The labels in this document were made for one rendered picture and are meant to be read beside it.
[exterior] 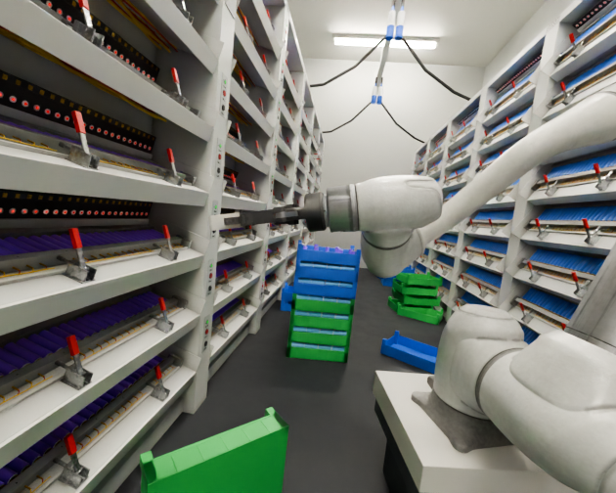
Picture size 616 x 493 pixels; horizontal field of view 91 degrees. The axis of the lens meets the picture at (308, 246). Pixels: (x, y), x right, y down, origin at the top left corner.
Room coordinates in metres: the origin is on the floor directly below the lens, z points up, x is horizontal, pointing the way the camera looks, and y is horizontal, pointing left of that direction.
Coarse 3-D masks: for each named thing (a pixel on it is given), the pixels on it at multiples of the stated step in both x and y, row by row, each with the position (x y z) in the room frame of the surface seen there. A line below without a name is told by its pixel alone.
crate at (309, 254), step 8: (312, 248) 1.60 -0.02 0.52; (320, 248) 1.60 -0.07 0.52; (352, 248) 1.59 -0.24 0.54; (296, 256) 1.40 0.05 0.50; (304, 256) 1.40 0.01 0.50; (312, 256) 1.40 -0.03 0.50; (320, 256) 1.40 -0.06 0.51; (328, 256) 1.40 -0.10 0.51; (336, 256) 1.40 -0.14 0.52; (344, 256) 1.41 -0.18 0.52; (352, 256) 1.41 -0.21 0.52; (360, 256) 1.41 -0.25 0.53; (344, 264) 1.41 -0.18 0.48; (352, 264) 1.41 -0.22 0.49
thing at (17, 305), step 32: (0, 224) 0.52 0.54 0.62; (32, 224) 0.58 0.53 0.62; (64, 224) 0.64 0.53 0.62; (96, 224) 0.73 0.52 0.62; (128, 224) 0.84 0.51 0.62; (160, 224) 0.95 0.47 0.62; (128, 256) 0.68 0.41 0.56; (192, 256) 0.87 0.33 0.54; (0, 288) 0.41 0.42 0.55; (32, 288) 0.43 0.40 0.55; (64, 288) 0.47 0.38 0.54; (96, 288) 0.52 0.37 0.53; (128, 288) 0.61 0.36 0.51; (0, 320) 0.37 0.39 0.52; (32, 320) 0.42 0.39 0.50
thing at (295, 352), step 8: (288, 344) 1.40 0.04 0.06; (288, 352) 1.40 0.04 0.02; (296, 352) 1.40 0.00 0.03; (304, 352) 1.40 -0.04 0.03; (312, 352) 1.40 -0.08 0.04; (320, 352) 1.40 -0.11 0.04; (328, 352) 1.40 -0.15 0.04; (336, 352) 1.41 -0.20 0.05; (344, 352) 1.41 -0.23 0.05; (328, 360) 1.40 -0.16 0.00; (336, 360) 1.41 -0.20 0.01; (344, 360) 1.41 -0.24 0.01
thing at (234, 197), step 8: (224, 168) 1.43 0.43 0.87; (224, 176) 1.47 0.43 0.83; (232, 176) 1.20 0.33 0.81; (224, 184) 1.03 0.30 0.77; (232, 184) 1.58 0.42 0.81; (240, 184) 1.64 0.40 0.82; (224, 192) 1.16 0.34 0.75; (232, 192) 1.20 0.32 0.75; (240, 192) 1.21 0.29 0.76; (248, 192) 1.51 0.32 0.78; (256, 192) 1.63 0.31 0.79; (224, 200) 1.06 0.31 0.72; (232, 200) 1.13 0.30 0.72; (240, 200) 1.21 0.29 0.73; (248, 200) 1.33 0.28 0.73; (256, 200) 1.46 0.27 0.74; (264, 200) 1.63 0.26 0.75; (240, 208) 1.25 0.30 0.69; (248, 208) 1.36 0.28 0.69; (256, 208) 1.48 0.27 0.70; (264, 208) 1.61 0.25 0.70
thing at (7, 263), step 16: (160, 240) 0.82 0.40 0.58; (176, 240) 0.89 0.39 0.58; (0, 256) 0.44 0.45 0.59; (16, 256) 0.45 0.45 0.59; (32, 256) 0.47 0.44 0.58; (48, 256) 0.50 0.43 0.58; (64, 256) 0.53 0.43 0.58; (96, 256) 0.60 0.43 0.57; (112, 256) 0.63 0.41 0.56; (0, 272) 0.43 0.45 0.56; (32, 272) 0.46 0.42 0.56
